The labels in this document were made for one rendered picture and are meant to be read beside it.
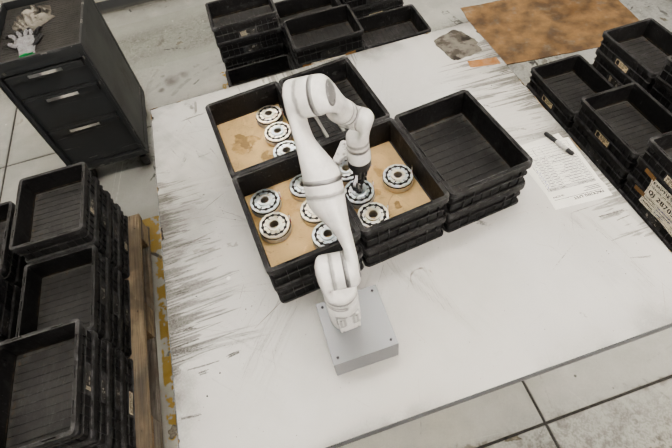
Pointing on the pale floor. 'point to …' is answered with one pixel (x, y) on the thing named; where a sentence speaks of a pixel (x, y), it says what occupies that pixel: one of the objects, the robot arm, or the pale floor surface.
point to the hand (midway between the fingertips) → (361, 185)
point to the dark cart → (75, 82)
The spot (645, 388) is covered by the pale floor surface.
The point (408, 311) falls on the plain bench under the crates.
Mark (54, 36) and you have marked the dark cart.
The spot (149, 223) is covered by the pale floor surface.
